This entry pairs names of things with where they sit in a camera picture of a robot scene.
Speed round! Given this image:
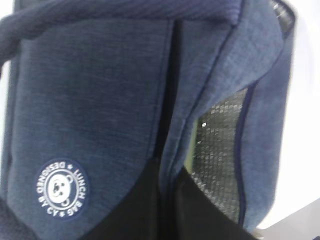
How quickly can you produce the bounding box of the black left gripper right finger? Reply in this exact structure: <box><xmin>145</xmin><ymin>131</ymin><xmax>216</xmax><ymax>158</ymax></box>
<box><xmin>174</xmin><ymin>168</ymin><xmax>254</xmax><ymax>240</ymax></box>

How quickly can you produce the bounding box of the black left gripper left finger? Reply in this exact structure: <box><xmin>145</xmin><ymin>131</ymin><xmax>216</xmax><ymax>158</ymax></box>
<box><xmin>77</xmin><ymin>157</ymin><xmax>166</xmax><ymax>240</ymax></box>

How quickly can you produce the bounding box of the green lid food container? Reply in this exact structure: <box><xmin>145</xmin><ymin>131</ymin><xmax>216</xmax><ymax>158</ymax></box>
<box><xmin>184</xmin><ymin>119</ymin><xmax>199</xmax><ymax>174</ymax></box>

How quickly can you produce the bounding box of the navy blue lunch bag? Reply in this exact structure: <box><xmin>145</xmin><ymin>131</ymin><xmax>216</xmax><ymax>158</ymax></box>
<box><xmin>0</xmin><ymin>0</ymin><xmax>296</xmax><ymax>240</ymax></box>

